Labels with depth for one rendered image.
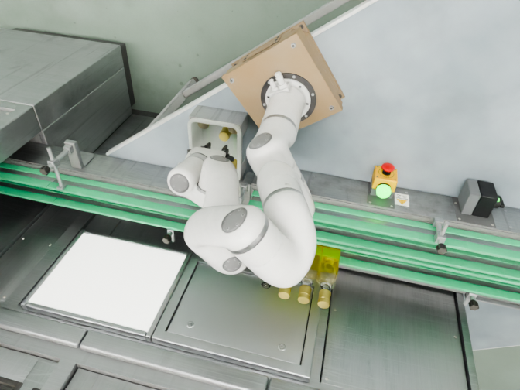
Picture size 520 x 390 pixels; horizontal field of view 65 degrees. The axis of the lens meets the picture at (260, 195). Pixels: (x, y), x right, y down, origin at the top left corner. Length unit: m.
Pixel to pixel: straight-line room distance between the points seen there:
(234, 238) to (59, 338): 0.84
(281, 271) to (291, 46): 0.61
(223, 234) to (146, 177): 0.89
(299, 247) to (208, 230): 0.16
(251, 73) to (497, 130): 0.71
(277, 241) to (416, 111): 0.72
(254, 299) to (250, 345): 0.16
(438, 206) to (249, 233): 0.85
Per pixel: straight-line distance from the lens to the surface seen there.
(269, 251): 0.67
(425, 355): 1.41
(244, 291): 1.37
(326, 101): 1.16
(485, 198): 1.36
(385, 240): 1.35
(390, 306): 1.47
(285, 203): 0.74
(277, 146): 0.90
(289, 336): 1.29
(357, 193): 1.34
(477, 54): 1.23
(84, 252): 1.56
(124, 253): 1.52
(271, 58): 1.12
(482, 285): 1.49
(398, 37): 1.19
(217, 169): 0.93
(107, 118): 2.16
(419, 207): 1.36
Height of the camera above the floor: 1.88
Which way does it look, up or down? 49 degrees down
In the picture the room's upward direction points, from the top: 159 degrees counter-clockwise
